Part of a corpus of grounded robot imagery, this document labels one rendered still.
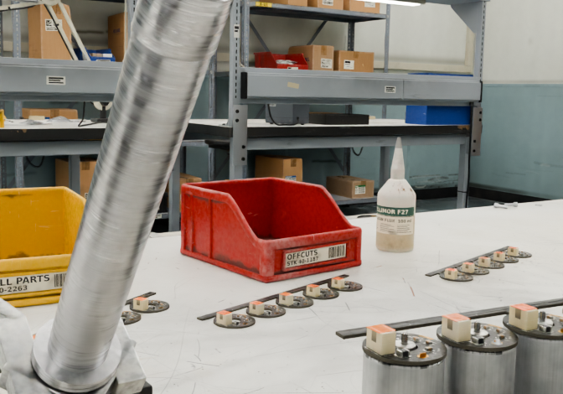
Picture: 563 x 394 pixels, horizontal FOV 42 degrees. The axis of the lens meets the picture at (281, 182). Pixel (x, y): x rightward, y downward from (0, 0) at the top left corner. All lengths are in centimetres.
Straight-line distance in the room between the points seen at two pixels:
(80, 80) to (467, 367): 237
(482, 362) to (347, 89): 286
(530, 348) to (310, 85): 274
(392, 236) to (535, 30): 568
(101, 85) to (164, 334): 218
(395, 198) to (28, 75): 198
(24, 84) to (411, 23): 420
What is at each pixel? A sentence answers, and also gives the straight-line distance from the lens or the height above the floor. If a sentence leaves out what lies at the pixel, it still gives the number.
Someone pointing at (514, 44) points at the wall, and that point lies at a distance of 640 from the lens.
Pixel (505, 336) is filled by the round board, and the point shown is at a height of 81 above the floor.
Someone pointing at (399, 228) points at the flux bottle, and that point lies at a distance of 64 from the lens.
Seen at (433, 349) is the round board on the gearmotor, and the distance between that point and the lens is 22.
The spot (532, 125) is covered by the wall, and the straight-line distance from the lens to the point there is 623.
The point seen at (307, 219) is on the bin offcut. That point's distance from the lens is 63.
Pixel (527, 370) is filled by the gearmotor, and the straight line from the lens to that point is 25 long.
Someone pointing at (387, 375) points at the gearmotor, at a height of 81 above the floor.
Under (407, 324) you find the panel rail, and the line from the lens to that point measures 25.
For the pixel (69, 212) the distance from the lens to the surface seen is 57.
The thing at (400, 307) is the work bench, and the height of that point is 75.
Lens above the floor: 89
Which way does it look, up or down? 7 degrees down
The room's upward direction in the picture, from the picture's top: 1 degrees clockwise
